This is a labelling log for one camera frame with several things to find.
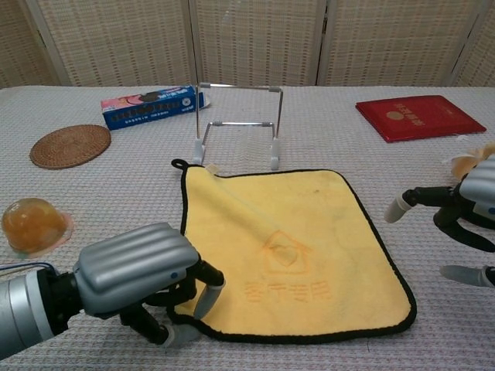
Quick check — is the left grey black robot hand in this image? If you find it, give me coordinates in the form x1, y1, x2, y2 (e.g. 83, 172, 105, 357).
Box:
72, 221, 226, 349

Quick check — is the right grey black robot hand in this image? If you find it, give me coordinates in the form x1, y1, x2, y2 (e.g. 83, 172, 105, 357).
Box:
383, 154, 495, 289

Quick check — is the yellow black-edged cloth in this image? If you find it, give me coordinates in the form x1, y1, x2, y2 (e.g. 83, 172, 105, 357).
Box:
170, 158, 418, 344

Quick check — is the yellow plush toy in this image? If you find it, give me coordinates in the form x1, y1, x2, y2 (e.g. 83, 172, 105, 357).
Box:
443, 141, 495, 183

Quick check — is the white woven tablecloth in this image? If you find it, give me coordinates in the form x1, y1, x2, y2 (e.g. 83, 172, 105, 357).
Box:
0, 84, 495, 371

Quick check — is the red certificate booklet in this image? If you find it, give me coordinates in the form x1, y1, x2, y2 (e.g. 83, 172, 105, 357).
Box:
354, 94, 488, 145

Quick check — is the orange jelly cup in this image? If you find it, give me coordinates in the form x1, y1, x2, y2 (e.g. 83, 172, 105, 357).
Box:
0, 196, 76, 259

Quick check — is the round woven brown coaster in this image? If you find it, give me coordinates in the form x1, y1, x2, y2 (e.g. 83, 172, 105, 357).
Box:
29, 123, 113, 170

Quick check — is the blue pink cookie box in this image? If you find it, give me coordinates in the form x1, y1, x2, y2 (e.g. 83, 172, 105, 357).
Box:
100, 84, 212, 131

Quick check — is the metal wire stand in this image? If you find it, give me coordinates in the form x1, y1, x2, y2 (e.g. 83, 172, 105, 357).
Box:
191, 81, 285, 172

